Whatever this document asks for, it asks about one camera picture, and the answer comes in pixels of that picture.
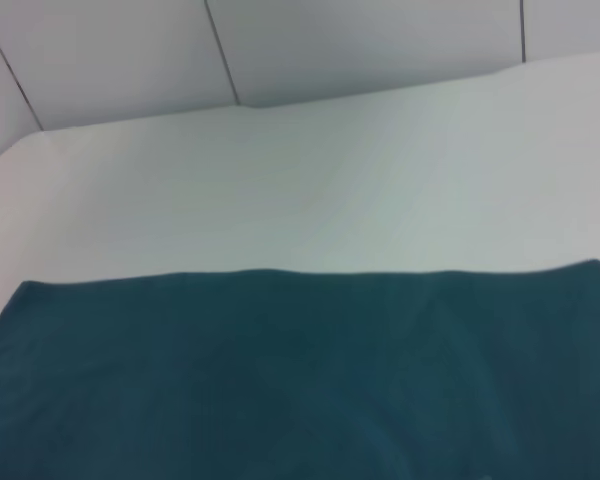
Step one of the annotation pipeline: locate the teal blue shirt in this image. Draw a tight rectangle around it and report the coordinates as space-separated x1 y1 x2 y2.
0 258 600 480

